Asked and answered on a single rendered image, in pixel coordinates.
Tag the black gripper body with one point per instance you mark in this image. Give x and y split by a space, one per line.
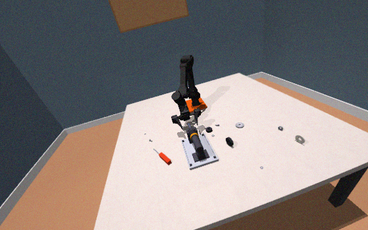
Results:
185 112

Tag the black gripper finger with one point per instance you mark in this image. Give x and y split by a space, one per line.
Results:
177 121
197 114

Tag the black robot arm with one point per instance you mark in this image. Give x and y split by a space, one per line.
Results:
186 79

